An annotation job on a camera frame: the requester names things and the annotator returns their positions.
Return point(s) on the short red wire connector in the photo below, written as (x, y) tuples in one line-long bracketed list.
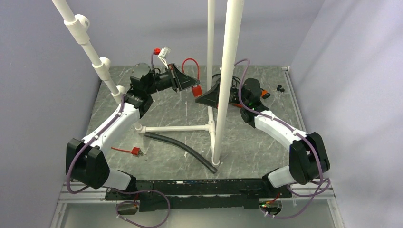
[(135, 151)]

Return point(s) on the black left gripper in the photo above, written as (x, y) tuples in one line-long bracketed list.
[(179, 80)]

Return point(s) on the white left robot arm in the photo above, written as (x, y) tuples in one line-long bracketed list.
[(85, 158)]

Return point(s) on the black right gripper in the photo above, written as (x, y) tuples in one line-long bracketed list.
[(211, 98)]

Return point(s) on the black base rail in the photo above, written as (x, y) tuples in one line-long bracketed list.
[(200, 194)]

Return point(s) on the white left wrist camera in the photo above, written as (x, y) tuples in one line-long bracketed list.
[(164, 52)]

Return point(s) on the small black key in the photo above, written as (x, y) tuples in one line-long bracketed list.
[(279, 89)]

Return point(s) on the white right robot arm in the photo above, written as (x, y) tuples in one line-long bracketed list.
[(308, 158)]

